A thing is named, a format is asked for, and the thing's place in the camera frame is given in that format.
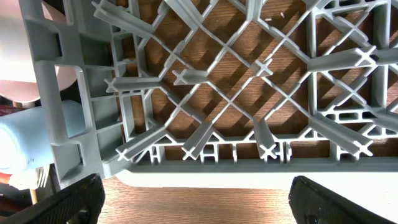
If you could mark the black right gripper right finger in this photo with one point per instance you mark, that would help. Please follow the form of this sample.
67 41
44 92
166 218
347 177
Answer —
311 202

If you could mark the light blue plastic cup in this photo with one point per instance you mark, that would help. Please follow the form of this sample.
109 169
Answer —
25 142

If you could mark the pink plastic bowl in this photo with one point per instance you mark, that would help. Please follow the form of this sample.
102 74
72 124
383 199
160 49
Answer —
18 80

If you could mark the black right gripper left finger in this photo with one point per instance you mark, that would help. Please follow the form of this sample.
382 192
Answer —
80 202

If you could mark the white plastic fork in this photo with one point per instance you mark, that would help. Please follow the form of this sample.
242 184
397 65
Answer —
30 179

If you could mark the wooden chopstick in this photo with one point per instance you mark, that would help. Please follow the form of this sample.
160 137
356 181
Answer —
33 195

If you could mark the orange carrot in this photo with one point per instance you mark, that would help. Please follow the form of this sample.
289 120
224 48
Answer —
5 178

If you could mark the round black tray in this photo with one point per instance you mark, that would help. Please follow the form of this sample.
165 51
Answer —
14 200

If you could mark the grey plastic dishwasher rack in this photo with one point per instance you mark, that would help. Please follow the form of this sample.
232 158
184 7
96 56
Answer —
219 93

